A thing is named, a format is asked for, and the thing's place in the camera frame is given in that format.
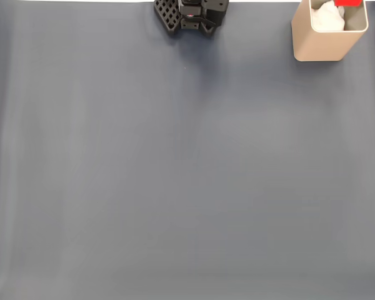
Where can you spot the blue-grey table mat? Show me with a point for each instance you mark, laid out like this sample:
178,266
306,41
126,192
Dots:
112,187

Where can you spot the white crumpled paper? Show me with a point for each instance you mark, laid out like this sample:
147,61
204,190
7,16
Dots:
326,18

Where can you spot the beige open box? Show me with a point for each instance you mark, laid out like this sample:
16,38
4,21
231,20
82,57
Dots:
322,45

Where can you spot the red cube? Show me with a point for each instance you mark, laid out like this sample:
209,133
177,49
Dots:
348,2

